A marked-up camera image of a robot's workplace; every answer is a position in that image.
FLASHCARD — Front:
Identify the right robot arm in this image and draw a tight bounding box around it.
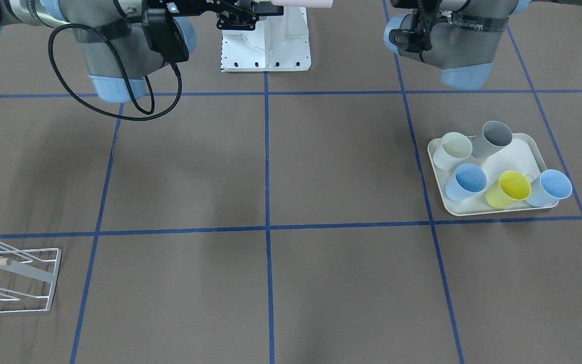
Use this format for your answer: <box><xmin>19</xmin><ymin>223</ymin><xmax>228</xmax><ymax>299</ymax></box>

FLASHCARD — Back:
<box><xmin>0</xmin><ymin>1</ymin><xmax>284</xmax><ymax>104</ymax></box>

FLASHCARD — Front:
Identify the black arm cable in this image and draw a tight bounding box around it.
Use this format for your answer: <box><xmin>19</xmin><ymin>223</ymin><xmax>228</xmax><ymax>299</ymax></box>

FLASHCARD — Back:
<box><xmin>47</xmin><ymin>23</ymin><xmax>183</xmax><ymax>122</ymax></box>

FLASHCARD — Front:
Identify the grey plastic cup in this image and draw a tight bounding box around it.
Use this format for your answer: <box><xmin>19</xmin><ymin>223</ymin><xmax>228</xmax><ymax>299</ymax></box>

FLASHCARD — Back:
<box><xmin>471</xmin><ymin>120</ymin><xmax>513</xmax><ymax>158</ymax></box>

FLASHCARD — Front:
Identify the white wire cup rack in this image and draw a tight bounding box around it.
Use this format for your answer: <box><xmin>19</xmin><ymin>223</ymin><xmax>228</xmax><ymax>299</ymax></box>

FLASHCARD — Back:
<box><xmin>0</xmin><ymin>241</ymin><xmax>63</xmax><ymax>315</ymax></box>

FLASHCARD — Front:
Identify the pink plastic cup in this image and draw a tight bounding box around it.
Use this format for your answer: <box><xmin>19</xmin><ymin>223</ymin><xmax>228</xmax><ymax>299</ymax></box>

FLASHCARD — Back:
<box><xmin>271</xmin><ymin>0</ymin><xmax>333</xmax><ymax>9</ymax></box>

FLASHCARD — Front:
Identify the light blue plastic cup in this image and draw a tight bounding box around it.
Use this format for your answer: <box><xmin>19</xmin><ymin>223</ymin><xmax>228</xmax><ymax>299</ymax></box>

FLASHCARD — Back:
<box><xmin>525</xmin><ymin>169</ymin><xmax>573</xmax><ymax>207</ymax></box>

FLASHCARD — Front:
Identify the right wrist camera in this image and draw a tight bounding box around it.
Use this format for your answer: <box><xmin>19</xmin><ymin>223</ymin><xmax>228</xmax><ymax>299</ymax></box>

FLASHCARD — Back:
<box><xmin>141</xmin><ymin>8</ymin><xmax>189</xmax><ymax>64</ymax></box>

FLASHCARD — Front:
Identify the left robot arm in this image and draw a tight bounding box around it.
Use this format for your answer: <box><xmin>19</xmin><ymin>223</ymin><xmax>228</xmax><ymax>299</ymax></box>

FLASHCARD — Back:
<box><xmin>383</xmin><ymin>1</ymin><xmax>530</xmax><ymax>90</ymax></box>

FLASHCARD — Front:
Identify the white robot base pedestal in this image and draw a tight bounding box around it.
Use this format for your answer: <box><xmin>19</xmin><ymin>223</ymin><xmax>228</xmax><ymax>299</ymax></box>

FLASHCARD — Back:
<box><xmin>220</xmin><ymin>7</ymin><xmax>312</xmax><ymax>72</ymax></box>

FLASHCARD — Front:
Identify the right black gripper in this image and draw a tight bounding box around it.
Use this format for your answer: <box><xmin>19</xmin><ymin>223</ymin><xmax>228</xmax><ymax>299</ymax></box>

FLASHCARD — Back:
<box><xmin>142</xmin><ymin>1</ymin><xmax>283</xmax><ymax>31</ymax></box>

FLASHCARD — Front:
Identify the pale green plastic cup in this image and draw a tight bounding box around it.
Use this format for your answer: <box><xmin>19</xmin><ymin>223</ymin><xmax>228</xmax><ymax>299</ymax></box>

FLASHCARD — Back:
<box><xmin>432</xmin><ymin>132</ymin><xmax>473</xmax><ymax>170</ymax></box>

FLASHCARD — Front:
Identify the cream plastic tray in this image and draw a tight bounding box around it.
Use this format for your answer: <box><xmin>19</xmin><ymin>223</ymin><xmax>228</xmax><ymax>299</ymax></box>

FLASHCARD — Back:
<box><xmin>427</xmin><ymin>133</ymin><xmax>558</xmax><ymax>217</ymax></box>

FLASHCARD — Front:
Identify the yellow plastic cup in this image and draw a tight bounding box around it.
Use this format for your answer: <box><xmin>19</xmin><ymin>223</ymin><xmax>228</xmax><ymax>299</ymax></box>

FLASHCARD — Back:
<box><xmin>484</xmin><ymin>170</ymin><xmax>532</xmax><ymax>209</ymax></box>

